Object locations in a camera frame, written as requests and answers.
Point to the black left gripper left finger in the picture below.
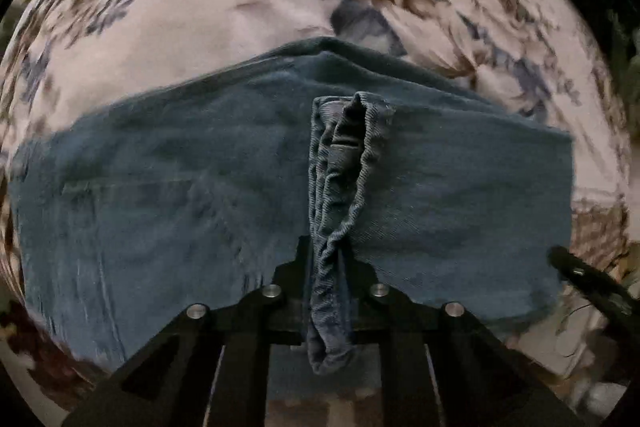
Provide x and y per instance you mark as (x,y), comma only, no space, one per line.
(207,367)

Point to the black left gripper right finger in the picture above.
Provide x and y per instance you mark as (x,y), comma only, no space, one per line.
(441,366)

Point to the floral fleece blanket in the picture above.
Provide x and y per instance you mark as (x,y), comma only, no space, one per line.
(66,58)

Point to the blue denim jeans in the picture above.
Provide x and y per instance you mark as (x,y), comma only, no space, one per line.
(198,192)

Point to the brown checkered bed sheet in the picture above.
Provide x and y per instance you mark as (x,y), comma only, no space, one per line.
(600,236)

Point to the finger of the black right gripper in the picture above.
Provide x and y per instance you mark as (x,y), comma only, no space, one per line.
(603,292)

